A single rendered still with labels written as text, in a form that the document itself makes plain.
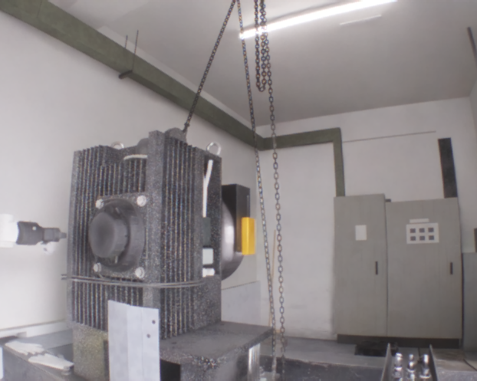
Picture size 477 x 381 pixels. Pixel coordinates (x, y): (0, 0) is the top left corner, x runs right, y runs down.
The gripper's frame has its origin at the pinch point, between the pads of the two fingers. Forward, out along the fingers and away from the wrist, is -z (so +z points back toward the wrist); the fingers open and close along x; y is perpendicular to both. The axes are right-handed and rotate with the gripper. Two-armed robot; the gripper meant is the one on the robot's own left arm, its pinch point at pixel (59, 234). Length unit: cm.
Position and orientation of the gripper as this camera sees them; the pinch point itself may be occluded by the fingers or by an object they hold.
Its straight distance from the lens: 141.2
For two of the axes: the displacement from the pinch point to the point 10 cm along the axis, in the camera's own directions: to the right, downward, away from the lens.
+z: -4.7, -1.4, -8.7
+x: -8.8, 0.7, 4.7
